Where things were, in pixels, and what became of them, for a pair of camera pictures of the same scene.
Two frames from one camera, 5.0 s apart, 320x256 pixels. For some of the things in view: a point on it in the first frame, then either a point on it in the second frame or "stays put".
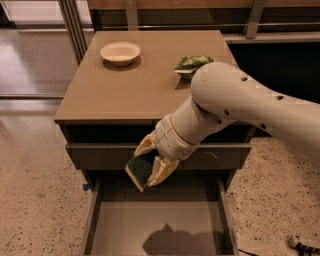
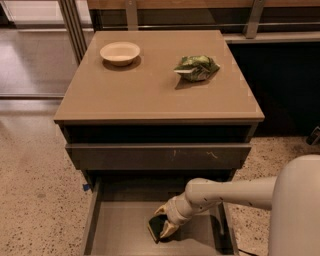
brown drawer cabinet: (119, 85) stays put
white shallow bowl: (120, 53) stays put
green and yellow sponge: (139, 168) to (155, 226)
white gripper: (170, 140) to (173, 212)
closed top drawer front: (113, 156) stays put
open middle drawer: (177, 216) stays put
